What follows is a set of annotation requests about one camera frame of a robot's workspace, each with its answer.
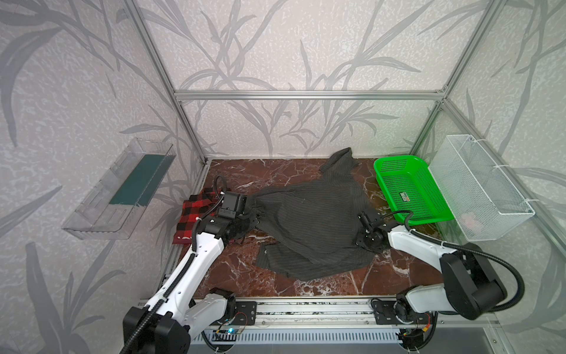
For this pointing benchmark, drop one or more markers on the red black plaid folded shirt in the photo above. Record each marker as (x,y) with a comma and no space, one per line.
(193,208)

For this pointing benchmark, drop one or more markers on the aluminium horizontal frame bar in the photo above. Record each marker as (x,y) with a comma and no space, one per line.
(187,95)

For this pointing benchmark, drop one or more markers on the white wire mesh basket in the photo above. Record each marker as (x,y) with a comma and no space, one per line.
(485,202)

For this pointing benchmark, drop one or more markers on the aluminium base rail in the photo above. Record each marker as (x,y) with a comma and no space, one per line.
(318,312)

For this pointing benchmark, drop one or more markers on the clear plastic wall tray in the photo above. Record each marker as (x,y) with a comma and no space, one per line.
(116,204)

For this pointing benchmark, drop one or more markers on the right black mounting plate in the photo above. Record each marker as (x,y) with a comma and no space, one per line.
(384,311)

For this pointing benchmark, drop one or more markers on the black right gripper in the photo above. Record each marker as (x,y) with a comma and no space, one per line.
(362,230)

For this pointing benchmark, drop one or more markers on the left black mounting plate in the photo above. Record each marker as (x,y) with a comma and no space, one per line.
(244,313)

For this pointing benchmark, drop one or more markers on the grey pinstriped long sleeve shirt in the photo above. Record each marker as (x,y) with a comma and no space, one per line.
(314,223)

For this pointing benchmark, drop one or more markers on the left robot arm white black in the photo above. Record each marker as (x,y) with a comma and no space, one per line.
(170,320)

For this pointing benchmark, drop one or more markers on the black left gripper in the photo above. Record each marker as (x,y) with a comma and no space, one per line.
(247,222)

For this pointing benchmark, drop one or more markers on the green plastic basket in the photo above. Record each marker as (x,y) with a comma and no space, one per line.
(408,186)

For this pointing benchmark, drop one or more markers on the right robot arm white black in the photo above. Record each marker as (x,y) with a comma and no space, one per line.
(470,285)

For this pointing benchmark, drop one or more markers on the black mounting plate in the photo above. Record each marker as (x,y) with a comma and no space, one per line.
(384,311)
(244,313)

